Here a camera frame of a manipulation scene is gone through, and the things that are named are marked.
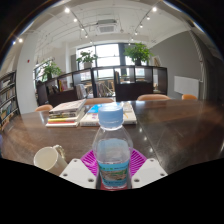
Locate dark wall bookshelf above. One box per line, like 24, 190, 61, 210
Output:
0, 70, 20, 129

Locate black divider shelf unit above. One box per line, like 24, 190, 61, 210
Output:
35, 65, 169, 107

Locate ceiling spot lights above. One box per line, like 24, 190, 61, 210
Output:
11, 5, 159, 44

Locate tall dark-potted green plant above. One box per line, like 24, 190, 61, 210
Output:
123, 42, 154, 67

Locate white ceiling air conditioner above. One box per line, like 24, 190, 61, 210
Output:
96, 18, 119, 34

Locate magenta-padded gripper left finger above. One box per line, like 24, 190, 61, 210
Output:
59, 149, 101, 190

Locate clear blue-capped water bottle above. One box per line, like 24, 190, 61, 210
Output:
92, 102, 134, 191

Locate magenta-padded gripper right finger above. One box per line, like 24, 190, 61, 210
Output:
128, 148, 169, 190

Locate cream ceramic mug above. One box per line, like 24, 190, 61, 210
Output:
33, 144, 69, 177

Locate stack of books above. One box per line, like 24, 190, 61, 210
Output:
45, 98, 87, 128

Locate small white-potted green plant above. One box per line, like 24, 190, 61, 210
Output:
76, 49, 98, 70

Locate bushy green potted plant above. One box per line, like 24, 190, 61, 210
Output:
38, 59, 63, 82

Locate white wall radiator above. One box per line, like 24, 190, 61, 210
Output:
173, 75, 201, 98

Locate large blue-covered book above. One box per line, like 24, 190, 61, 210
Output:
79, 101, 138, 128

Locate orange chairs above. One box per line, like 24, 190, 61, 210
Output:
34, 93, 199, 113

